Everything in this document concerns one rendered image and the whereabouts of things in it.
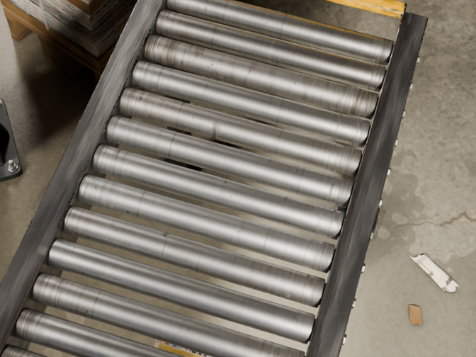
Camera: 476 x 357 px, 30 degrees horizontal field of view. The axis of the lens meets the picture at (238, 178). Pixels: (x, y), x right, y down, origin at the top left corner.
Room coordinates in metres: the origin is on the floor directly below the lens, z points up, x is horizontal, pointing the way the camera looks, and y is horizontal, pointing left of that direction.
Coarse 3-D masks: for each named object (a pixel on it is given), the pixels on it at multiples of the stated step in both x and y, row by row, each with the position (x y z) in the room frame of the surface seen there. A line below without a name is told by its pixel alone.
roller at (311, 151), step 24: (144, 96) 0.93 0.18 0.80; (168, 120) 0.89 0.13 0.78; (192, 120) 0.88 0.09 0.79; (216, 120) 0.88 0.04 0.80; (240, 120) 0.88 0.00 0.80; (240, 144) 0.85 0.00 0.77; (264, 144) 0.84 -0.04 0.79; (288, 144) 0.84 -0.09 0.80; (312, 144) 0.84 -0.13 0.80; (336, 144) 0.84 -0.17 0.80; (336, 168) 0.80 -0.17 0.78
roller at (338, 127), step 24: (144, 72) 0.98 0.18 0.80; (168, 72) 0.98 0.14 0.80; (192, 96) 0.94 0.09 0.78; (216, 96) 0.94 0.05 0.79; (240, 96) 0.93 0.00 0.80; (264, 96) 0.94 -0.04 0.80; (264, 120) 0.90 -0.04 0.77; (288, 120) 0.89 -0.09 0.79; (312, 120) 0.89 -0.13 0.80; (336, 120) 0.89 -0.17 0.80; (360, 120) 0.89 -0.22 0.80; (360, 144) 0.85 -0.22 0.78
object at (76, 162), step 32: (160, 0) 1.15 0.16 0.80; (128, 32) 1.07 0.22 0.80; (128, 64) 1.00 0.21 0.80; (96, 96) 0.92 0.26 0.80; (96, 128) 0.85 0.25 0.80; (64, 160) 0.78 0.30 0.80; (64, 192) 0.72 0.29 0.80; (32, 224) 0.66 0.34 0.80; (32, 256) 0.60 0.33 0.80; (0, 288) 0.54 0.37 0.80; (32, 288) 0.55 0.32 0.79; (0, 320) 0.49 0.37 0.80; (0, 352) 0.44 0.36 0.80
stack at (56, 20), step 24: (24, 0) 1.61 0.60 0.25; (48, 0) 1.56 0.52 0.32; (120, 0) 1.56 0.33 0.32; (24, 24) 1.63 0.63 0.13; (48, 24) 1.57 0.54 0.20; (72, 24) 1.51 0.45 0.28; (96, 24) 1.48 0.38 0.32; (120, 24) 1.55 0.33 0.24; (48, 48) 1.58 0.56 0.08; (96, 48) 1.47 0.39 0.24; (72, 72) 1.54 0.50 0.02; (96, 72) 1.47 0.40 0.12
